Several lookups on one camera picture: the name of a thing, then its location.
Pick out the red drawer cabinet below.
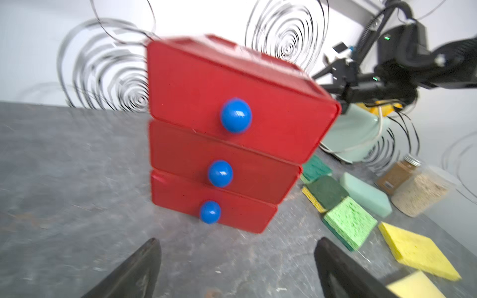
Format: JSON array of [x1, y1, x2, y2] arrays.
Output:
[[147, 35, 341, 233]]

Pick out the yellow sponge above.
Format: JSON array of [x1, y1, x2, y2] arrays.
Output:
[[386, 271, 445, 298], [378, 222, 462, 281]]

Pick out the dark green sponge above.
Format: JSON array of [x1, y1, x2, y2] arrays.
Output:
[[300, 155, 332, 184]]

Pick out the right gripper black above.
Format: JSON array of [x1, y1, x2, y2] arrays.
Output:
[[311, 20, 426, 112]]

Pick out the clear jar with grains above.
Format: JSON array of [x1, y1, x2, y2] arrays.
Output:
[[391, 165, 461, 217]]

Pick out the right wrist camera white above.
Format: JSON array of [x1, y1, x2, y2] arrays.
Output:
[[323, 42, 354, 66]]

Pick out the mint green toaster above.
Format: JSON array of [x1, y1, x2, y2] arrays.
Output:
[[320, 104, 390, 163]]

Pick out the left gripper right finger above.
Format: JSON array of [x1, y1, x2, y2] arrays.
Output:
[[314, 237, 396, 298]]

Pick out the right yellow toast slice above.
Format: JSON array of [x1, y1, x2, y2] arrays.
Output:
[[357, 101, 404, 117]]

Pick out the light green sponge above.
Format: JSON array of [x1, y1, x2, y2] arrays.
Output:
[[323, 197, 378, 252]]

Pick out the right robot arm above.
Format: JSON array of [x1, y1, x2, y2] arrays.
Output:
[[312, 20, 477, 112]]

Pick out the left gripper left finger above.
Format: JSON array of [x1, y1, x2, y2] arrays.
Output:
[[84, 238, 161, 298]]

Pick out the brown spice jar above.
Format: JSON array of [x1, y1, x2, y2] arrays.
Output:
[[375, 154, 422, 196]]

